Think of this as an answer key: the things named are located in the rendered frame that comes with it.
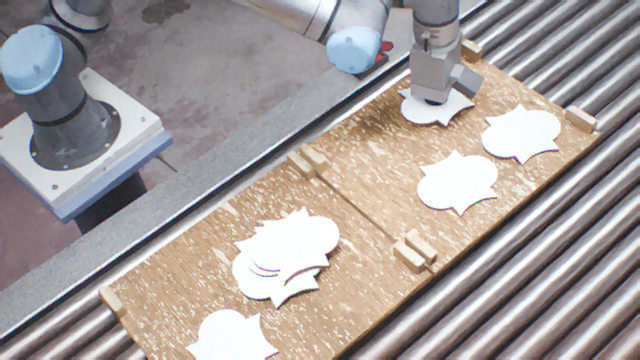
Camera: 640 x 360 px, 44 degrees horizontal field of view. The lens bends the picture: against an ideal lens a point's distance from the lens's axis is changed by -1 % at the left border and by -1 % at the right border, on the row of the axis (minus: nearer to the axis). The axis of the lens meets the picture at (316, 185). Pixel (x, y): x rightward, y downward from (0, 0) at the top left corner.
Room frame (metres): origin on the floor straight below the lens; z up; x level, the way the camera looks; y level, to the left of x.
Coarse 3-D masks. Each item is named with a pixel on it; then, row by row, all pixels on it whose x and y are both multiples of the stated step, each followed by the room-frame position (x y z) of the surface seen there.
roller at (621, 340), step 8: (632, 328) 0.52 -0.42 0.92; (624, 336) 0.51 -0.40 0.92; (632, 336) 0.51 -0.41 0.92; (616, 344) 0.50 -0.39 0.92; (624, 344) 0.50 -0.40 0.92; (632, 344) 0.50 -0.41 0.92; (608, 352) 0.49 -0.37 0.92; (616, 352) 0.49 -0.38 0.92; (624, 352) 0.49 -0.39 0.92; (632, 352) 0.48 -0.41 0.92
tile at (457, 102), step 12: (408, 96) 1.03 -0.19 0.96; (456, 96) 1.01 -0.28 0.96; (408, 108) 1.00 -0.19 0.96; (420, 108) 1.00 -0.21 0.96; (432, 108) 0.99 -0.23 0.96; (444, 108) 0.99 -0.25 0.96; (456, 108) 0.98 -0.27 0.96; (468, 108) 0.98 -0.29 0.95; (408, 120) 0.98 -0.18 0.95; (420, 120) 0.97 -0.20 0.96; (432, 120) 0.96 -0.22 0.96; (444, 120) 0.96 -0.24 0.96
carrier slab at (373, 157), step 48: (384, 96) 1.06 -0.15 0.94; (480, 96) 1.02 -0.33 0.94; (528, 96) 1.00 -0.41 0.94; (336, 144) 0.96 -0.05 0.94; (384, 144) 0.94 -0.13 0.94; (432, 144) 0.92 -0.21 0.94; (480, 144) 0.91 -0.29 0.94; (576, 144) 0.87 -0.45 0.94; (336, 192) 0.87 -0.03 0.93; (384, 192) 0.84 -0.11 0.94; (528, 192) 0.78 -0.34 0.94; (432, 240) 0.72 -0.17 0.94
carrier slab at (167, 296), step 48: (240, 192) 0.89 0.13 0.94; (288, 192) 0.87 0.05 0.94; (192, 240) 0.81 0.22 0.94; (240, 240) 0.79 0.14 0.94; (384, 240) 0.74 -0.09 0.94; (144, 288) 0.73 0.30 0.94; (192, 288) 0.71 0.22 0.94; (336, 288) 0.67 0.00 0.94; (384, 288) 0.65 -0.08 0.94; (144, 336) 0.64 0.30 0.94; (192, 336) 0.63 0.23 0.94; (288, 336) 0.60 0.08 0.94; (336, 336) 0.58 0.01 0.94
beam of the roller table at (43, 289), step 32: (480, 0) 1.31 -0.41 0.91; (320, 96) 1.11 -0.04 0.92; (352, 96) 1.11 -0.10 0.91; (256, 128) 1.06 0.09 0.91; (288, 128) 1.04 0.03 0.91; (224, 160) 0.99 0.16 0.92; (256, 160) 0.98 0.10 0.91; (160, 192) 0.94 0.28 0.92; (192, 192) 0.93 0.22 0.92; (128, 224) 0.88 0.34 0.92; (160, 224) 0.87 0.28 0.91; (64, 256) 0.84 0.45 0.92; (96, 256) 0.83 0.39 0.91; (32, 288) 0.78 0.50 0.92; (64, 288) 0.77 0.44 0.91; (0, 320) 0.73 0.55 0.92; (32, 320) 0.73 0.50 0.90
